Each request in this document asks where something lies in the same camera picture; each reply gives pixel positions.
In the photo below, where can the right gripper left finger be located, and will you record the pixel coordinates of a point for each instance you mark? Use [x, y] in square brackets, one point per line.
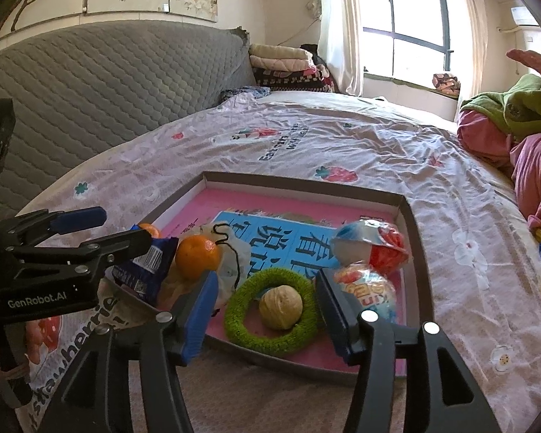
[93, 395]

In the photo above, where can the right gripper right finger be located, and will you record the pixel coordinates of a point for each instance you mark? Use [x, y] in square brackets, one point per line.
[442, 394]

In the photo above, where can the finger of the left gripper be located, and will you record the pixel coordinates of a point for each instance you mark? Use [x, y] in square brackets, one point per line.
[35, 227]
[92, 257]

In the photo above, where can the blue snack packet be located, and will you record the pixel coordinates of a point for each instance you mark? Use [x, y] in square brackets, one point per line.
[144, 275]

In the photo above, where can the orange tangerine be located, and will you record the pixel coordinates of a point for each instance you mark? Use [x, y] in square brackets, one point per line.
[154, 232]
[195, 256]

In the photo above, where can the cream mesh drawstring pouch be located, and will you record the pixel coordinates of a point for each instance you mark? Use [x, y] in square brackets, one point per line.
[231, 274]

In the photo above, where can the walnut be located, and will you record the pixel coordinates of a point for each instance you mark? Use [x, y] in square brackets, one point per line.
[281, 307]

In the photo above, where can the blue surprise egg toy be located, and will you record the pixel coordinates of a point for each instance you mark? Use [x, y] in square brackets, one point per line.
[374, 291]

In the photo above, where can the red surprise egg toy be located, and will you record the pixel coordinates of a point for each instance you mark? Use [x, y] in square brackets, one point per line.
[374, 242]

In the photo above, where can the strawberry print bed sheet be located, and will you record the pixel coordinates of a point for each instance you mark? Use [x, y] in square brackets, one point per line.
[482, 259]

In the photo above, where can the pink and blue book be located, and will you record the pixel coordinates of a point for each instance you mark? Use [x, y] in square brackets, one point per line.
[283, 232]

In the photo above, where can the grey shallow cardboard box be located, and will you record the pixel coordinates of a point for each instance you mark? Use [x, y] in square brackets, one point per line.
[418, 297]

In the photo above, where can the grey quilted headboard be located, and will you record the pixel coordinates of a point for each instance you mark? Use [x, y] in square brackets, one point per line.
[79, 91]

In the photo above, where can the pink crumpled quilt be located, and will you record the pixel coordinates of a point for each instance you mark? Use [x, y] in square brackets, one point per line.
[521, 162]

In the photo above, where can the stack of folded blankets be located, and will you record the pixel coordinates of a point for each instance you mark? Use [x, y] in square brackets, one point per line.
[283, 68]

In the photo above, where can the green blanket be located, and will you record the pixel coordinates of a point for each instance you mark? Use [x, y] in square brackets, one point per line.
[516, 112]

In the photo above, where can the patterned item on windowsill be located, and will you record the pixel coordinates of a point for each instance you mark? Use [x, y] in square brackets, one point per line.
[447, 84]

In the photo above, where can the white curtain left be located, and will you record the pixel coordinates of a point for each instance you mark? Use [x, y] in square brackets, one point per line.
[339, 44]

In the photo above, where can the white curtain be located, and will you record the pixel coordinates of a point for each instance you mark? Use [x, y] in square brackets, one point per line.
[475, 22]
[339, 44]

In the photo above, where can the white air conditioner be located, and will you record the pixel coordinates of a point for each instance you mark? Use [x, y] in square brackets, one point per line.
[522, 16]

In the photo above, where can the white curtain right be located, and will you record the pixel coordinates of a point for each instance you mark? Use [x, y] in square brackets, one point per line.
[475, 22]

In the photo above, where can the window with dark frame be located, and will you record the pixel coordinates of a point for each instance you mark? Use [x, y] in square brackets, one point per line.
[408, 40]

